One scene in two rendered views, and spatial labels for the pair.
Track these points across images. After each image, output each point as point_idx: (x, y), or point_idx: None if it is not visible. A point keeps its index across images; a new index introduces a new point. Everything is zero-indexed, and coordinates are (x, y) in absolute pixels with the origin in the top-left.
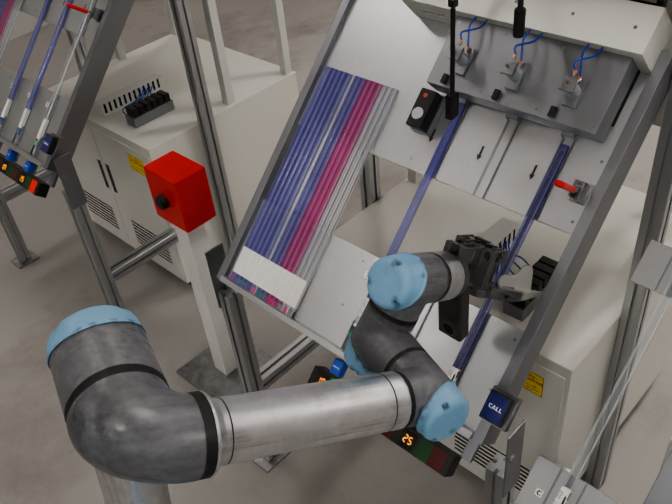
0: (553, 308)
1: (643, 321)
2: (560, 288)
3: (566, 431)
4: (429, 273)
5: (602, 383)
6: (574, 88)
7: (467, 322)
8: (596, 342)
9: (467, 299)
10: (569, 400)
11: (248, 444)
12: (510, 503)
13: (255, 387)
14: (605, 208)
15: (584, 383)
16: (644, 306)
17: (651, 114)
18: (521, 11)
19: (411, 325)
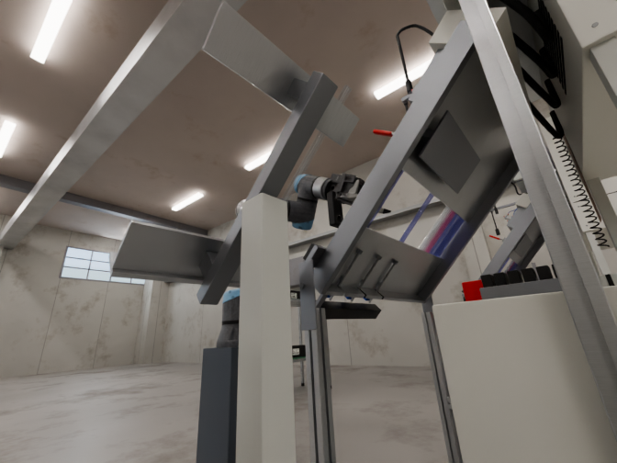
0: (361, 202)
1: (596, 297)
2: (364, 187)
3: (471, 440)
4: (306, 176)
5: (600, 448)
6: (413, 89)
7: (332, 213)
8: (489, 299)
9: (330, 198)
10: (447, 361)
11: (241, 206)
12: (314, 357)
13: (440, 397)
14: (407, 134)
15: (487, 365)
16: (564, 257)
17: (449, 62)
18: (405, 82)
19: (298, 198)
